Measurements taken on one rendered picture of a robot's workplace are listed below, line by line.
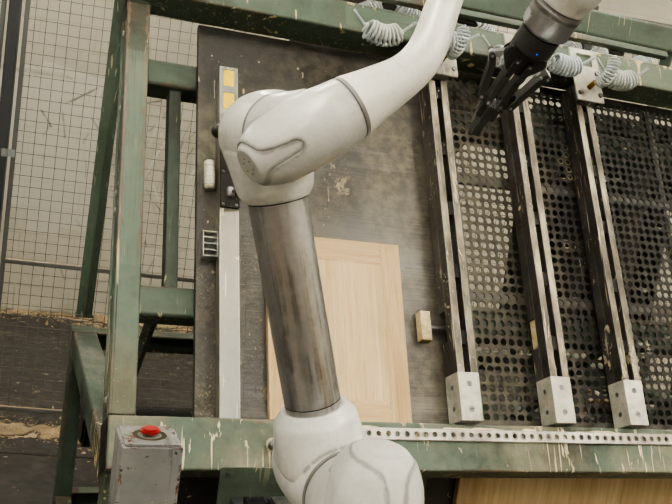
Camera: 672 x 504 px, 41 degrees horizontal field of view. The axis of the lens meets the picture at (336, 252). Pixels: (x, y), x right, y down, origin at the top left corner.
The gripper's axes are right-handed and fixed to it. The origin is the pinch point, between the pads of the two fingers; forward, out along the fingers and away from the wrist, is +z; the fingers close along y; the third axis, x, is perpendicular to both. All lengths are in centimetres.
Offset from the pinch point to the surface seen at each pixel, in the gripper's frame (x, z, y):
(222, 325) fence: 1, 79, 25
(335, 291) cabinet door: -18, 74, -1
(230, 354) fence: 7, 81, 22
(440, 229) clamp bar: -41, 62, -25
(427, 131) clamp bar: -70, 53, -17
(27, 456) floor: -73, 293, 58
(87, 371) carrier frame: -21, 144, 50
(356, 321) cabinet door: -12, 77, -8
